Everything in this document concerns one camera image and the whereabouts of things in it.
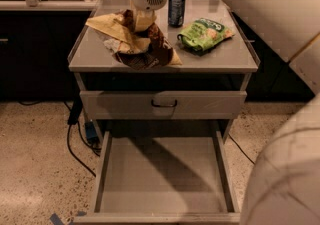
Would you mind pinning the brown sea salt chip bag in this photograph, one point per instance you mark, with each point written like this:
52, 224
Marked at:
138, 50

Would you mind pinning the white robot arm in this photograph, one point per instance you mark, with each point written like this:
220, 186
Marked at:
284, 185

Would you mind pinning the green chip bag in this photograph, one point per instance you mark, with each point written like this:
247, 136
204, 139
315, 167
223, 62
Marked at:
204, 34

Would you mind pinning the grey metal drawer cabinet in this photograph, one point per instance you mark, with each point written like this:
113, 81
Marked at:
227, 67

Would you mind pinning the closed grey upper drawer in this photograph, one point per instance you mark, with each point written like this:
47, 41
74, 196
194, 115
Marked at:
192, 105

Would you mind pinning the open grey middle drawer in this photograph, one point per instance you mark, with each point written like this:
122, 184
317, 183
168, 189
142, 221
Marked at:
162, 181

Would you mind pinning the blue soda can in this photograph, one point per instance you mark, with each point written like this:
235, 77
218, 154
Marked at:
176, 10

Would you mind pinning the black lab bench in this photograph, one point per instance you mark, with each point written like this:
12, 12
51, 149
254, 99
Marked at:
34, 49

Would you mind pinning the blue power adapter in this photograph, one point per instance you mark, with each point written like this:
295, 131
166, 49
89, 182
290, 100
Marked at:
91, 134

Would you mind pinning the black drawer handle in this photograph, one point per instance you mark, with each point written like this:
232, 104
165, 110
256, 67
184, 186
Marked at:
164, 105

